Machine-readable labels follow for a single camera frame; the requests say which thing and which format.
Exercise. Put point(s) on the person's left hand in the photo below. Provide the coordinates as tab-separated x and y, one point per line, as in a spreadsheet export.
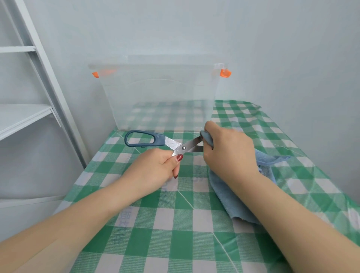
146	174

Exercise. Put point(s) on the person's right hand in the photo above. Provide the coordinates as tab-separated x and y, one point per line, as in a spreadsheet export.
230	157

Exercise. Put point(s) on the blue microfibre cloth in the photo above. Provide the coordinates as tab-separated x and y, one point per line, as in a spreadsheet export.
233	202

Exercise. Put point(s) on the person's left forearm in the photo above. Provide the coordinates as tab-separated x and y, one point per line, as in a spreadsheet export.
62	225

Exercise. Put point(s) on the person's right forearm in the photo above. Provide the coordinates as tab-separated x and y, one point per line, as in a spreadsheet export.
303	227

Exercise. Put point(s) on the green white checkered tablecloth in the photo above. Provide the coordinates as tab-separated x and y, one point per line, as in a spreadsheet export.
185	233

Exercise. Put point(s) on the clear plastic storage box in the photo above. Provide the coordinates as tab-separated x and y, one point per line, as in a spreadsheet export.
152	95

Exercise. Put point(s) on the white metal shelf rack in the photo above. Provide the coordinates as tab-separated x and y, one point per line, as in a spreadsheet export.
22	118

